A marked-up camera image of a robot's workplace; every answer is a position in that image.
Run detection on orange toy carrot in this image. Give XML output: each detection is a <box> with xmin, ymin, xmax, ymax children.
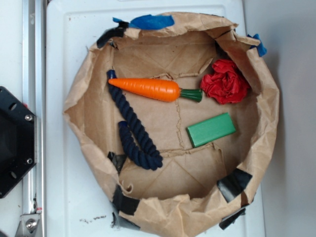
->
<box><xmin>109</xmin><ymin>78</ymin><xmax>202</xmax><ymax>102</ymax></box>

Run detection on brown paper bag tray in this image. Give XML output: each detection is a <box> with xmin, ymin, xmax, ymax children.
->
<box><xmin>64</xmin><ymin>12</ymin><xmax>279</xmax><ymax>237</ymax></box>

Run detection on green rectangular block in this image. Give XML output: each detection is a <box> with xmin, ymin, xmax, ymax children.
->
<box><xmin>186</xmin><ymin>113</ymin><xmax>236</xmax><ymax>148</ymax></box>

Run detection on black tape inner left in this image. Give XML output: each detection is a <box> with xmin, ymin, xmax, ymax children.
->
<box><xmin>107</xmin><ymin>152</ymin><xmax>127</xmax><ymax>174</ymax></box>

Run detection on black tape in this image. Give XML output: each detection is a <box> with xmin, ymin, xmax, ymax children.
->
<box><xmin>107</xmin><ymin>152</ymin><xmax>127</xmax><ymax>174</ymax></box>
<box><xmin>112</xmin><ymin>185</ymin><xmax>140</xmax><ymax>231</ymax></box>
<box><xmin>96</xmin><ymin>21</ymin><xmax>129</xmax><ymax>48</ymax></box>
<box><xmin>217</xmin><ymin>168</ymin><xmax>253</xmax><ymax>203</ymax></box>

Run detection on crumpled red paper ball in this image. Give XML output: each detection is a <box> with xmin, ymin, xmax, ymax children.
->
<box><xmin>200</xmin><ymin>59</ymin><xmax>250</xmax><ymax>105</ymax></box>

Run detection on black tape bottom left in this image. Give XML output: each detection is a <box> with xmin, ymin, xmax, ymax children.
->
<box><xmin>112</xmin><ymin>185</ymin><xmax>140</xmax><ymax>231</ymax></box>

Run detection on blue tape top edge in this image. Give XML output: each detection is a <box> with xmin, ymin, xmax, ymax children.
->
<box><xmin>113</xmin><ymin>15</ymin><xmax>175</xmax><ymax>30</ymax></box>

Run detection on blue tape edge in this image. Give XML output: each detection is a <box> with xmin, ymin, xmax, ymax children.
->
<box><xmin>113</xmin><ymin>15</ymin><xmax>175</xmax><ymax>30</ymax></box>
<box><xmin>247</xmin><ymin>34</ymin><xmax>267</xmax><ymax>57</ymax></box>

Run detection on black tape top left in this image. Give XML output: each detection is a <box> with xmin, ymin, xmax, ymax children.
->
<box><xmin>96</xmin><ymin>21</ymin><xmax>129</xmax><ymax>48</ymax></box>

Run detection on black tape bottom right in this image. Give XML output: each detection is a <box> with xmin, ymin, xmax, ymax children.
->
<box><xmin>217</xmin><ymin>168</ymin><xmax>253</xmax><ymax>203</ymax></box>

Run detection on white plastic board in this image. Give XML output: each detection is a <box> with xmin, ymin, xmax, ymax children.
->
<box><xmin>46</xmin><ymin>0</ymin><xmax>265</xmax><ymax>237</ymax></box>

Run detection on blue tape right edge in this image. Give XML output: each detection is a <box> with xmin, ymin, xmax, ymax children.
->
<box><xmin>247</xmin><ymin>34</ymin><xmax>267</xmax><ymax>57</ymax></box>

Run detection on black tape lower right edge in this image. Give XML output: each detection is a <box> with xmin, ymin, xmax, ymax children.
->
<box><xmin>219</xmin><ymin>207</ymin><xmax>246</xmax><ymax>230</ymax></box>

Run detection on dark blue twisted rope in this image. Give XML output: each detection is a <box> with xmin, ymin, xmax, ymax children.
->
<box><xmin>106</xmin><ymin>70</ymin><xmax>163</xmax><ymax>171</ymax></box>

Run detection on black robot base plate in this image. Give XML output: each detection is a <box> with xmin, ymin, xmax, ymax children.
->
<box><xmin>0</xmin><ymin>86</ymin><xmax>36</xmax><ymax>198</ymax></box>

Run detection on aluminium rail frame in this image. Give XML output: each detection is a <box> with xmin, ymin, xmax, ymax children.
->
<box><xmin>22</xmin><ymin>0</ymin><xmax>48</xmax><ymax>237</ymax></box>

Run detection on metal corner bracket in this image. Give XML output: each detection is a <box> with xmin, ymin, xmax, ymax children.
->
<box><xmin>15</xmin><ymin>213</ymin><xmax>40</xmax><ymax>237</ymax></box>

